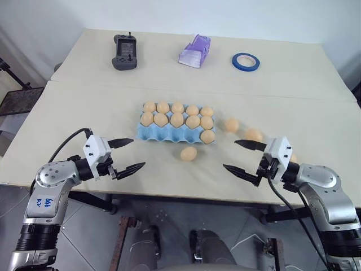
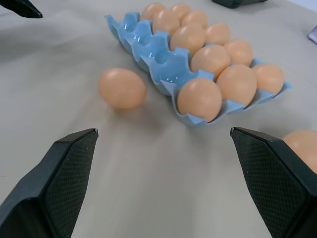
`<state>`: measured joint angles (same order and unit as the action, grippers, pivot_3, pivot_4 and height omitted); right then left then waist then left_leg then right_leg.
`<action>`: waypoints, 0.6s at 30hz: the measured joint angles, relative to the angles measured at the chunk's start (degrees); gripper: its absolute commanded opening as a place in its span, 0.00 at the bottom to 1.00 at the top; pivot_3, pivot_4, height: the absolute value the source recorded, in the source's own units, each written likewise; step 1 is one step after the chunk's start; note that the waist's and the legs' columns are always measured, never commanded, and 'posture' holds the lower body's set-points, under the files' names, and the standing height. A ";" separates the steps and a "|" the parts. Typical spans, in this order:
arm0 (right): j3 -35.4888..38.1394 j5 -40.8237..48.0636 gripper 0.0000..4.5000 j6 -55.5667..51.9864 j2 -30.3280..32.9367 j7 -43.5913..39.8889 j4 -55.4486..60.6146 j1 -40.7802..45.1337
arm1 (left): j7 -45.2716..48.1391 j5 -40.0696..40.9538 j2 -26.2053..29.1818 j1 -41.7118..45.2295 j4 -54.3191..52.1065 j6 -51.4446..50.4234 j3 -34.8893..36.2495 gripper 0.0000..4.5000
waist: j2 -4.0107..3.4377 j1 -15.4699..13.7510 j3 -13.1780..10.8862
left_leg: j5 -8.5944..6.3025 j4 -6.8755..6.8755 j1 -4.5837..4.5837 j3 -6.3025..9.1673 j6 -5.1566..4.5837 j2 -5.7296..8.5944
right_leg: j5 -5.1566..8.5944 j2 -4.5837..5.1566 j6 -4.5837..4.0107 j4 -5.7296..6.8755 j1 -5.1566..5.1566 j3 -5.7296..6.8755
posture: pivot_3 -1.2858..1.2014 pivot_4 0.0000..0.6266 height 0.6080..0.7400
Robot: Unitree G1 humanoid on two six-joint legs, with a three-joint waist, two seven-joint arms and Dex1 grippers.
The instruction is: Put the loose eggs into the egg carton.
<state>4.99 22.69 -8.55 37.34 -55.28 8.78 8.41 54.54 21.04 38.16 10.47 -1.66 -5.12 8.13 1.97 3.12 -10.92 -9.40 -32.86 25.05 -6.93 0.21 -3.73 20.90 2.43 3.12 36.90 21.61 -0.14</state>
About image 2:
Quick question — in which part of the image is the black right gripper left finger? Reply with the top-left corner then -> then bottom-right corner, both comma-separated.
0,128 -> 99,238

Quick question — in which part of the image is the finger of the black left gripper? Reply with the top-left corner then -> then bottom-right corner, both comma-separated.
0,0 -> 43,19

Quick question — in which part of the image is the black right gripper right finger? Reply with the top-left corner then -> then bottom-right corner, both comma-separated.
230,126 -> 317,238

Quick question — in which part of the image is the blue plastic egg tray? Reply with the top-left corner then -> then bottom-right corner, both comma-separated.
104,12 -> 293,127

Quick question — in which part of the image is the tan egg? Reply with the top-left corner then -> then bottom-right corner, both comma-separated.
170,2 -> 193,21
282,129 -> 317,174
140,2 -> 169,21
216,63 -> 258,107
170,24 -> 206,54
190,44 -> 231,78
98,67 -> 147,110
204,22 -> 231,47
252,63 -> 285,95
152,9 -> 181,36
181,9 -> 209,29
223,39 -> 254,67
177,78 -> 223,123

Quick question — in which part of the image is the pale purple box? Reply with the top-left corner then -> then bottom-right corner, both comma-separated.
307,23 -> 317,46

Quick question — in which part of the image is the black object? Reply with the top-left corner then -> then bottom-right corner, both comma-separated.
212,0 -> 269,10

